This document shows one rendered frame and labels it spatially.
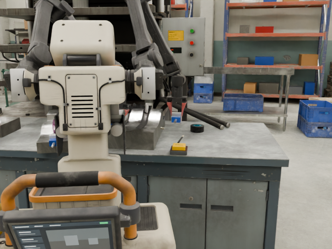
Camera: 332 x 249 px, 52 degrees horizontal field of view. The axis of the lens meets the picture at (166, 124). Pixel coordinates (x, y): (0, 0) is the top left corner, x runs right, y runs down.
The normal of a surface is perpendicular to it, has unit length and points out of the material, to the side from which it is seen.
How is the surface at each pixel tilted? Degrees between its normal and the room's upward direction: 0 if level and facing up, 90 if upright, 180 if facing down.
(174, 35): 90
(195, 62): 90
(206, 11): 90
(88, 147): 82
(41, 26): 52
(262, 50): 90
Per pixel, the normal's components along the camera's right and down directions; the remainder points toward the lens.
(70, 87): 0.10, 0.10
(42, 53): 0.72, -0.48
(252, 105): -0.16, 0.27
